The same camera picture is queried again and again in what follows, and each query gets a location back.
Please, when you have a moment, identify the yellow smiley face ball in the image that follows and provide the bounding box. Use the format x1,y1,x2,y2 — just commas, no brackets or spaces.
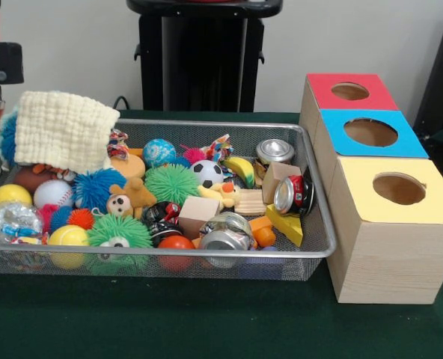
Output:
0,184,34,212

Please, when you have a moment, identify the blue spiky ball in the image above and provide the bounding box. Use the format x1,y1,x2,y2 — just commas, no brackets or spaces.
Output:
73,168,128,212
0,114,20,167

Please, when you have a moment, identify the black and white soccer ball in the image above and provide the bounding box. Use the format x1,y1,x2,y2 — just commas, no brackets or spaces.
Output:
191,159,227,189

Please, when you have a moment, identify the white baseball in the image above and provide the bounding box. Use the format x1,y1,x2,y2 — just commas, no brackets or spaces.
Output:
33,179,75,211

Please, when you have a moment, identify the orange red ball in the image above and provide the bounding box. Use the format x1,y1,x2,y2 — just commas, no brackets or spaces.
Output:
156,235,196,271

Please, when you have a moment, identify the brown teddy bear toy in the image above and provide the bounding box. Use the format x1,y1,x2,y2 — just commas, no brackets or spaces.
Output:
105,177,157,220

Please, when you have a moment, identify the plain yellow ball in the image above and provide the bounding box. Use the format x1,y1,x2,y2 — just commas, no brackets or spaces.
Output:
46,224,91,270

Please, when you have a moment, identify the wooden box with three holes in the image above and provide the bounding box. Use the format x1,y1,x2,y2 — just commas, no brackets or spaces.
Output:
300,73,443,305

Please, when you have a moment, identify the crushed silver can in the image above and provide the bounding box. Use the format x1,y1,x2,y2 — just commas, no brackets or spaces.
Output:
198,211,255,269

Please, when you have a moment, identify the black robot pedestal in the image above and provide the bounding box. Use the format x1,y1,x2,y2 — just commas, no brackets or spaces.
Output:
126,0,284,113

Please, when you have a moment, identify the green spiky ball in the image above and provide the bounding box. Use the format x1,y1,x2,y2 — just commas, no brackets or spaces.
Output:
144,164,202,207
85,215,153,250

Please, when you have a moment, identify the yellow wedge block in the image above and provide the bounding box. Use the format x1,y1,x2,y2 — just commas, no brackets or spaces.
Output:
265,203,305,248

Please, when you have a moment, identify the dark green table cloth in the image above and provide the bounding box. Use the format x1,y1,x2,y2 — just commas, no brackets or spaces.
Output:
0,108,443,359

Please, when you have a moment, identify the cream yellow cloth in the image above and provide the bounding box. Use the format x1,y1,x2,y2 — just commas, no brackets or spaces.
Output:
14,90,123,174

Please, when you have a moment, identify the crumpled clear plastic bottle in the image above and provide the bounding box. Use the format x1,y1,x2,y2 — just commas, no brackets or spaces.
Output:
0,200,45,242

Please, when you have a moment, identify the clear mesh bin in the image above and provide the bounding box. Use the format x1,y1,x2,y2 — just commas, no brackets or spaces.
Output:
0,116,338,281

